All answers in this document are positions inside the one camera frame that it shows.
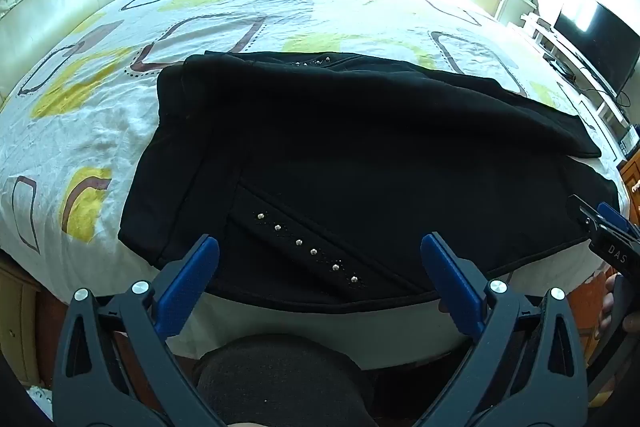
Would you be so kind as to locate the person's leg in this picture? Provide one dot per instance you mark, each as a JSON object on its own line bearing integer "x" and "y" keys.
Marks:
{"x": 285, "y": 382}

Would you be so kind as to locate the white television stand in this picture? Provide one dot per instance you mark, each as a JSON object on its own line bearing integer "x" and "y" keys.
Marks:
{"x": 570, "y": 67}

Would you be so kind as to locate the person's right hand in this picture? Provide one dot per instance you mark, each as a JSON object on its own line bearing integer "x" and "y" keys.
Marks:
{"x": 608, "y": 302}

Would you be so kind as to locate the black studded pants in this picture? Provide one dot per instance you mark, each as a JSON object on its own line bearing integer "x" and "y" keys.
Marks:
{"x": 350, "y": 157}

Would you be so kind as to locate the black flat television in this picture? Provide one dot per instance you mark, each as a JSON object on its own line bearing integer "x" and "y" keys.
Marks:
{"x": 600, "y": 42}

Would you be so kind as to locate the brown wooden cabinet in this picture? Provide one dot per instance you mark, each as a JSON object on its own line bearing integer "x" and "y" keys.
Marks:
{"x": 631, "y": 187}

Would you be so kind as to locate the printed white bed sheet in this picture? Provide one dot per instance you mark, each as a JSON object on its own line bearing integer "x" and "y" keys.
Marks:
{"x": 250, "y": 7}

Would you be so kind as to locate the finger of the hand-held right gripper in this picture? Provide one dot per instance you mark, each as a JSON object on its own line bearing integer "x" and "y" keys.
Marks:
{"x": 615, "y": 219}

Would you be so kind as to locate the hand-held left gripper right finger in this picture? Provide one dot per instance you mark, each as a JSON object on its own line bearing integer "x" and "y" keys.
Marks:
{"x": 450, "y": 277}

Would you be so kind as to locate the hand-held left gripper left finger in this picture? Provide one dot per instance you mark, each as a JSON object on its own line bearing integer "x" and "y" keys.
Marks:
{"x": 192, "y": 269}

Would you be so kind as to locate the wooden bedside cabinet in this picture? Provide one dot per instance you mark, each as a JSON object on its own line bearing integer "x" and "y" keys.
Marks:
{"x": 22, "y": 322}

